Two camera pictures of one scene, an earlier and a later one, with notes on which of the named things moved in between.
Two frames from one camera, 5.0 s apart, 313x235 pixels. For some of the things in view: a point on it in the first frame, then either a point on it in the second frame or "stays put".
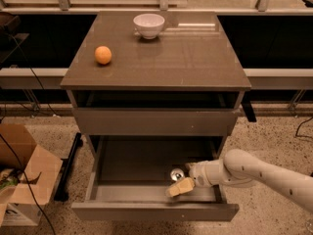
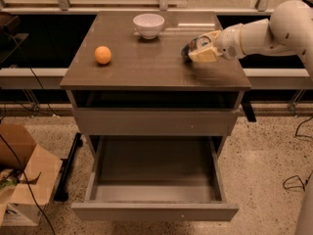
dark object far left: x=9 y=26 stays put
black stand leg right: x=247 y=107 stays put
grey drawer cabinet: x=151 y=107 stays put
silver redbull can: x=177 y=174 → x=195 y=44
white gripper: x=200 y=174 → x=229 y=43
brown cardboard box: x=27 y=177 stays put
